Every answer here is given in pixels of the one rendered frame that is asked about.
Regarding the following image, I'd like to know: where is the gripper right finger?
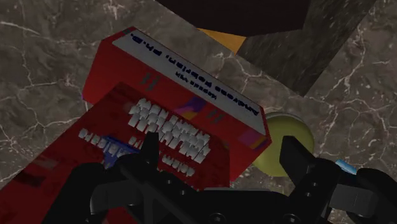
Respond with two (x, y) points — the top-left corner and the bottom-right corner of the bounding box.
(279, 135), (397, 224)

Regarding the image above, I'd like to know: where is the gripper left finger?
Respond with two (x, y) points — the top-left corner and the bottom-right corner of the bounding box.
(41, 131), (201, 224)

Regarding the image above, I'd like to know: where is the yellow-green round fruit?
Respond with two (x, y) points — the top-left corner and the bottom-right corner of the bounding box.
(251, 111), (316, 178)

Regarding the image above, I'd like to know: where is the light blue small thing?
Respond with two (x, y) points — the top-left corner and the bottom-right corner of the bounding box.
(335, 159), (358, 175)

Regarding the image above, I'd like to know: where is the red book with white lettering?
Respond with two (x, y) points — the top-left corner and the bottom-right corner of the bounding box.
(0, 81), (231, 224)

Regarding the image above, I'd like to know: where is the red book with white spine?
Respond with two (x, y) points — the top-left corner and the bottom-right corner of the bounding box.
(81, 26), (273, 191)

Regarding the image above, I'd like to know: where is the orange flat thing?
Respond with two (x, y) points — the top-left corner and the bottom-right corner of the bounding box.
(197, 27), (247, 55)

